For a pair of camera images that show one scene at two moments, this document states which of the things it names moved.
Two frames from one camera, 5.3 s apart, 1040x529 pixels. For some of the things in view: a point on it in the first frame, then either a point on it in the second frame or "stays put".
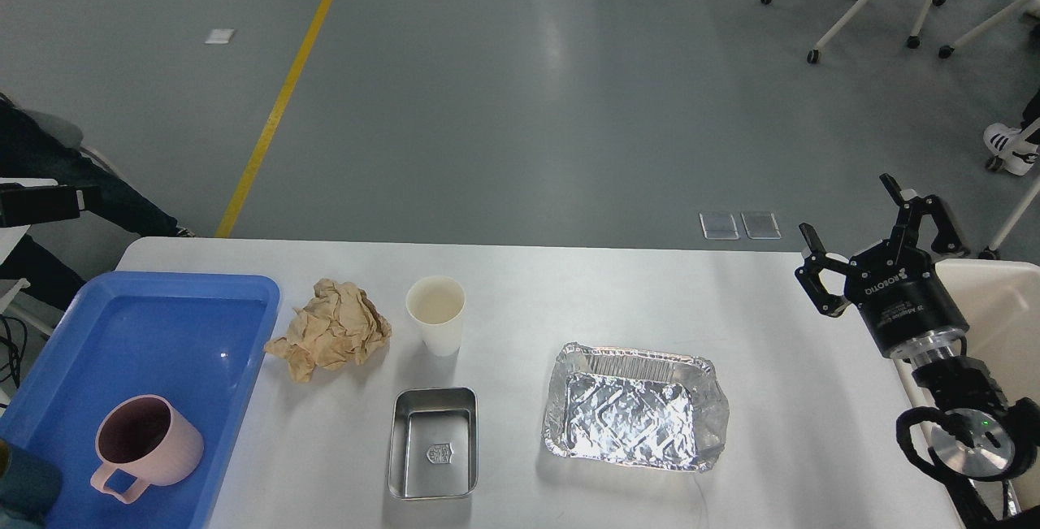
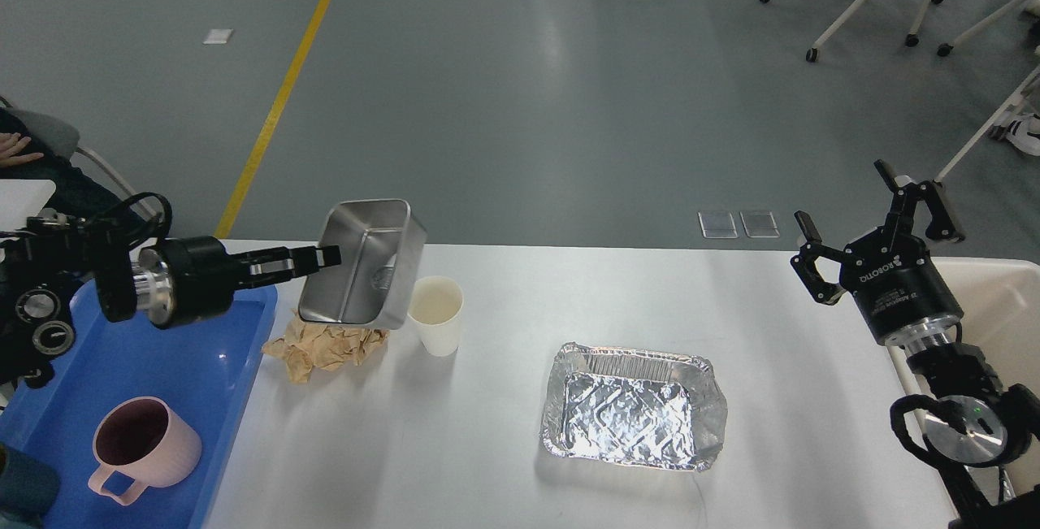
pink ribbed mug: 145,437 stays put
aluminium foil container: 635,407 stays put
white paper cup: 438,302 stays put
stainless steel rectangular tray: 434,443 → 382,245
